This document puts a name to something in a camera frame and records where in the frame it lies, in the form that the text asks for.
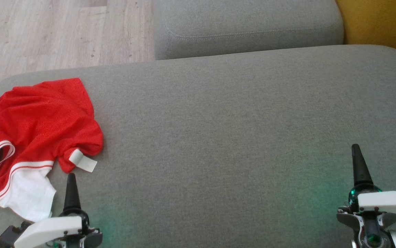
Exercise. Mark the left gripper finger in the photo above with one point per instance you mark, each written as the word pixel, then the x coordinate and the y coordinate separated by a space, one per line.
pixel 72 194

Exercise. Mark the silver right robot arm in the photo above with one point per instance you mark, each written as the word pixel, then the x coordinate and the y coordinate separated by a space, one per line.
pixel 370 234

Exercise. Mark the small grey sofa cushion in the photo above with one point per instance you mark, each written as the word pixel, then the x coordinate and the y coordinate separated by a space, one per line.
pixel 246 24

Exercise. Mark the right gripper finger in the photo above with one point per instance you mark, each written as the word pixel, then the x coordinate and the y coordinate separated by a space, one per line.
pixel 361 168

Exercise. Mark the yellow upholstered furniture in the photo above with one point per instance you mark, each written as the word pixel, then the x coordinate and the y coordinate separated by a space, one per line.
pixel 384 24

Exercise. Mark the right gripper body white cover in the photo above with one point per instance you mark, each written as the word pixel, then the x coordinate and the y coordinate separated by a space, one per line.
pixel 387 203

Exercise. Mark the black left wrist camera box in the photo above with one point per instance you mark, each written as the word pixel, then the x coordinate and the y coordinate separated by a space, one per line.
pixel 10 237

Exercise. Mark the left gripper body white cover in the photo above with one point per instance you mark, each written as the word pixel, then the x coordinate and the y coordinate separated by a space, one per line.
pixel 50 229

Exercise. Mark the large grey sofa seat cushion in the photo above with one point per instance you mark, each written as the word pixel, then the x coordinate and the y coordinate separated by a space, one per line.
pixel 218 137

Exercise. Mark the red Bulls jersey white sleeves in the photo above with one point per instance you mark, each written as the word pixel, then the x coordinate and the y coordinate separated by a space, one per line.
pixel 39 117

